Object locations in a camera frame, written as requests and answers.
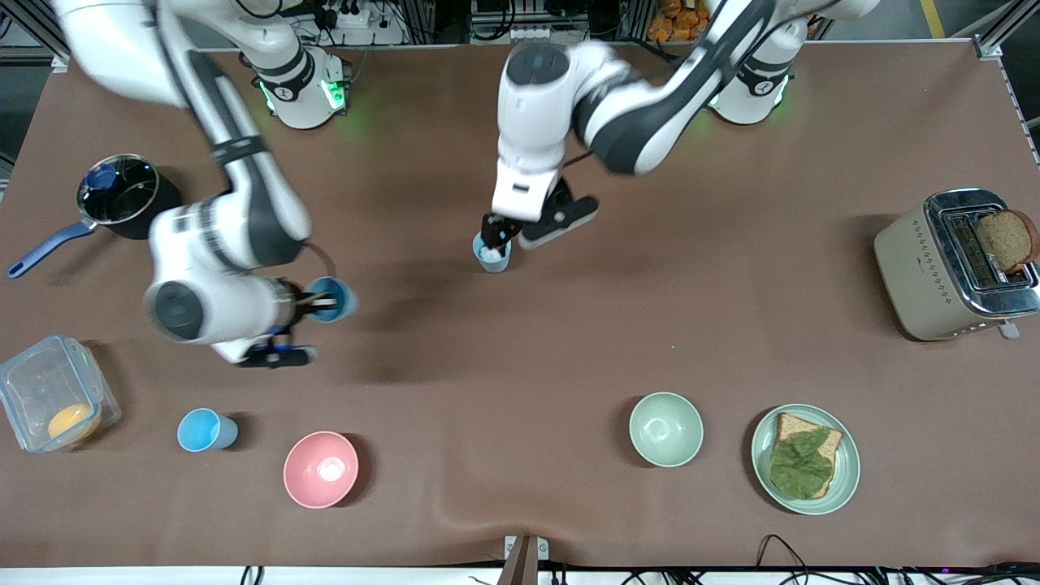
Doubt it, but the pink bowl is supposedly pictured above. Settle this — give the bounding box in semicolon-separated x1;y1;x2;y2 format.
283;431;360;510

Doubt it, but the brown bread slice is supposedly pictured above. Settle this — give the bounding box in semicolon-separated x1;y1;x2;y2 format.
770;412;844;500

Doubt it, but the orange snack bag pile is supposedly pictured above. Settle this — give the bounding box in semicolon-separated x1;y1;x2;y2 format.
648;0;717;43

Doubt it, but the black looped cable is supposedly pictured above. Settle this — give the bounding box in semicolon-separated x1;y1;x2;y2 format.
756;534;813;585

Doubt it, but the light blue plastic cup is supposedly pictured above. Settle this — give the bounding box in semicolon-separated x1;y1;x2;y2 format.
473;232;513;274
307;276;357;323
177;407;240;453

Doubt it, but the beige chrome toaster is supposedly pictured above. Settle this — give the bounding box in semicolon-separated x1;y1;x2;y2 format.
873;188;1040;342

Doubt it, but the dark brown toast slice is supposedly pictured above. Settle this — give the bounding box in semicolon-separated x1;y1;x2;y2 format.
977;209;1040;275

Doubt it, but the yellow orange fruit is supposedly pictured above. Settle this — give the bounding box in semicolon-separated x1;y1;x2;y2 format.
47;404;102;444

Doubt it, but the clear plastic food container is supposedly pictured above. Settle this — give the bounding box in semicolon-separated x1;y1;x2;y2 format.
0;334;123;453

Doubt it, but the white power strip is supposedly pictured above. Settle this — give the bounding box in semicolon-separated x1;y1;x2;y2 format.
470;23;547;44

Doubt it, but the aluminium frame profile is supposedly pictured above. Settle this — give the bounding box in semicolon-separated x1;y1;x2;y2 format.
0;0;70;74
971;0;1040;62

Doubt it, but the brown table cover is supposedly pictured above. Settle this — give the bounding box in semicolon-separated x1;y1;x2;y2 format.
0;41;1040;570

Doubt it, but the pale green bowl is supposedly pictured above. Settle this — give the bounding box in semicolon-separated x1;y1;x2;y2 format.
628;392;705;469

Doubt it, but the pale green plate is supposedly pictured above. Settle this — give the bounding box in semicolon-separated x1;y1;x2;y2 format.
750;404;861;516

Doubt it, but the green lettuce leaf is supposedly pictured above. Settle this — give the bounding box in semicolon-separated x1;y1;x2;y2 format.
769;428;836;495

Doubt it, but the black saucepan with blue handle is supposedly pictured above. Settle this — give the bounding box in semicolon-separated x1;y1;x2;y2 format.
6;153;183;280

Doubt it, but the metal mount bracket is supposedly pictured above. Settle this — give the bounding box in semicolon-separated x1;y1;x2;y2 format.
502;535;550;585

